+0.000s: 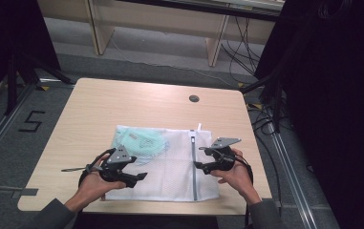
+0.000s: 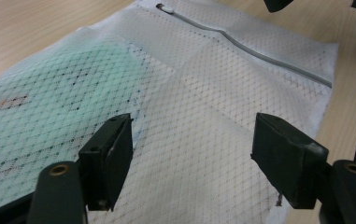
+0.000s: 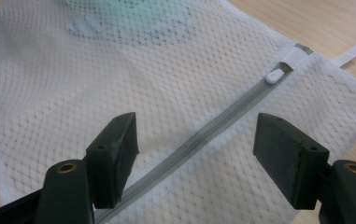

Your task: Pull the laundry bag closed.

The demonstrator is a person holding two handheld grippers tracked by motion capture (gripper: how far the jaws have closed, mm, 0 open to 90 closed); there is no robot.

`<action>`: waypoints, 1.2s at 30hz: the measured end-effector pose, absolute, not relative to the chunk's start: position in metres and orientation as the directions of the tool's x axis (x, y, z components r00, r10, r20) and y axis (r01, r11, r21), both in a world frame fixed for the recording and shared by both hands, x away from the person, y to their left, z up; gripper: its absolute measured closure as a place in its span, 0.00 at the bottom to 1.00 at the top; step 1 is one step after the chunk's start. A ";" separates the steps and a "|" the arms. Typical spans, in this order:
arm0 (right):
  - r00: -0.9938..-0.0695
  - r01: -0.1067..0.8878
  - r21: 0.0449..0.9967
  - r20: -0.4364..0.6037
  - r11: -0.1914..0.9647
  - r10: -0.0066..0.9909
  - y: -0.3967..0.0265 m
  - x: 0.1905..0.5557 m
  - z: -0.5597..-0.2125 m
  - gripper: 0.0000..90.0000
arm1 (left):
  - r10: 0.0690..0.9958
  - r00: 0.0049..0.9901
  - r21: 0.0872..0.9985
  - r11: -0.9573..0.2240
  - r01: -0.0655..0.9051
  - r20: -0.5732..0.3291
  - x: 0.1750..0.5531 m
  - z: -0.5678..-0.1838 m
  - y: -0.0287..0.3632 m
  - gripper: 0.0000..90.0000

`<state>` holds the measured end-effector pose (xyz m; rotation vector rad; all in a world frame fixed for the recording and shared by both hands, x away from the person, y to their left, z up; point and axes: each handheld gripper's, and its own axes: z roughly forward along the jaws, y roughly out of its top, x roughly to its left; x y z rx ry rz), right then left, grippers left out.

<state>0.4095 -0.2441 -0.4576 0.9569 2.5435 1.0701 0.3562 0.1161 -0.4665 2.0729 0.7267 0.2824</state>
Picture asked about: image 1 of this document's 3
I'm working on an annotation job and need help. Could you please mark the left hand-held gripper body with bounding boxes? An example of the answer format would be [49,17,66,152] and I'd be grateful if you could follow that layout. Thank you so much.
[98,144,139,183]

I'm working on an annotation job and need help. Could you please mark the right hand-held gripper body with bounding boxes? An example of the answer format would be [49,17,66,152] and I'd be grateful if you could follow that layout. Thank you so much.
[198,136,243,175]

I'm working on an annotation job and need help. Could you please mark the white mesh laundry bag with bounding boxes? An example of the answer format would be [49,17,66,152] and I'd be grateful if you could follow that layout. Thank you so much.
[104,122,221,203]

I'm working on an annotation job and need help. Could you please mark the mint green garment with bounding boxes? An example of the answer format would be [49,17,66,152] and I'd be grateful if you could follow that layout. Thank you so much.
[110,125,172,167]

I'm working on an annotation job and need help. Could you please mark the person's right hand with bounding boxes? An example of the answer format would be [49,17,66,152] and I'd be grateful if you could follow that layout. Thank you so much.
[209,148,263,207]

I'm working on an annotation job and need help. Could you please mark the person's left hand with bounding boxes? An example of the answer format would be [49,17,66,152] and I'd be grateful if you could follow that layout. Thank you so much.
[72,154,128,208]

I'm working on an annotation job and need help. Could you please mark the grey tape strip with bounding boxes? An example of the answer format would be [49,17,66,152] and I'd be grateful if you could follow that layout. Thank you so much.
[11,187,39,200]

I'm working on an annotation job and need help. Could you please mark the black curtain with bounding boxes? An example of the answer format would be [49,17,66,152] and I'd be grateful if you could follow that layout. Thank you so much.
[0,0,62,108]
[253,0,364,229]

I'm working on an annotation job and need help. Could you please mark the black metal stand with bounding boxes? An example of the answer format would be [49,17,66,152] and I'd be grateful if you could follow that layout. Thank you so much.
[3,51,76,116]

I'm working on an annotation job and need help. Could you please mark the light wooden desk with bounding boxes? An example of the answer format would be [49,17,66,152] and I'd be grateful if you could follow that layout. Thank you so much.
[37,0,287,68]

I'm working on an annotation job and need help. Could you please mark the grey cable tie strap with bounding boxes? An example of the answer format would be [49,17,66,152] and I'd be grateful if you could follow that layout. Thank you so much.
[60,165,102,174]

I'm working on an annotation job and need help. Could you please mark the aluminium floor rail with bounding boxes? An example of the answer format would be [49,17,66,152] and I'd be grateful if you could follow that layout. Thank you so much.
[265,118,320,229]
[0,83,39,175]

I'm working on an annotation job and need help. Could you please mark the black cable bundle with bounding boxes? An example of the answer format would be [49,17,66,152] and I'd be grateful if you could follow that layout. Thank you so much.
[239,68,286,135]

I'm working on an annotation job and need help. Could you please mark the thin white floor cable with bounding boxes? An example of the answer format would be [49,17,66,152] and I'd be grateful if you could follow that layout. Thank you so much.
[108,30,236,90]

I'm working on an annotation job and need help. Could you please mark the black hanging cables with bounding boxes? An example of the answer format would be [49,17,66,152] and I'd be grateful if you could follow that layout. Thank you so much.
[220,14,262,79]

